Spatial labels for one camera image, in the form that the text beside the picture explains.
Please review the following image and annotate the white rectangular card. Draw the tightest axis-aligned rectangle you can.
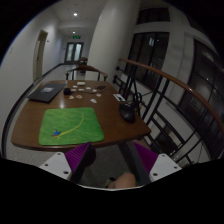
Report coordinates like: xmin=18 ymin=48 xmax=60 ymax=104
xmin=77 ymin=82 xmax=85 ymax=86

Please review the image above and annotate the double glass door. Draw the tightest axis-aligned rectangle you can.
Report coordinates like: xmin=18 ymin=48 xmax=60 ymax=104
xmin=64 ymin=42 xmax=83 ymax=64

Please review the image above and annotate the small black box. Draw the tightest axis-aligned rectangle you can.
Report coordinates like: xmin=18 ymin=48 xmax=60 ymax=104
xmin=64 ymin=88 xmax=71 ymax=95

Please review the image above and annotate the black computer mouse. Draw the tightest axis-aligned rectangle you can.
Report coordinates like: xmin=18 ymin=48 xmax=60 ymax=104
xmin=119 ymin=104 xmax=135 ymax=123

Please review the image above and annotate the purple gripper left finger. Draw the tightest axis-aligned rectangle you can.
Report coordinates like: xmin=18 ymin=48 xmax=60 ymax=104
xmin=39 ymin=141 xmax=92 ymax=182

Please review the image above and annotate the wooden chair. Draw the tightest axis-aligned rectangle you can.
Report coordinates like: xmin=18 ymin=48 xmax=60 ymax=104
xmin=64 ymin=64 xmax=109 ymax=82

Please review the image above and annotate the white card with print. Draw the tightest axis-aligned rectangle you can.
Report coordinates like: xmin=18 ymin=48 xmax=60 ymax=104
xmin=113 ymin=94 xmax=126 ymax=102

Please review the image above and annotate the wooden stair handrail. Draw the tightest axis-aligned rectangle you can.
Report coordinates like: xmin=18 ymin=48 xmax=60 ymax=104
xmin=118 ymin=58 xmax=224 ymax=135

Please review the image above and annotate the green exit sign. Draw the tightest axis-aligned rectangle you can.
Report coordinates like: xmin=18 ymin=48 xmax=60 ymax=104
xmin=73 ymin=35 xmax=81 ymax=39

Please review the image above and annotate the green mouse pad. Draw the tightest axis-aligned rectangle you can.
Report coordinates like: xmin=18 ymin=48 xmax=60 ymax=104
xmin=38 ymin=107 xmax=104 ymax=146

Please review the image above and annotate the black laptop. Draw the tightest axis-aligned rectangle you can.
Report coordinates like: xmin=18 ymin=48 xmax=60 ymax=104
xmin=28 ymin=83 xmax=65 ymax=103

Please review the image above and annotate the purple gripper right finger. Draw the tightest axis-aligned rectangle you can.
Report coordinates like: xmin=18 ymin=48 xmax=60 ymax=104
xmin=133 ymin=142 xmax=183 ymax=183

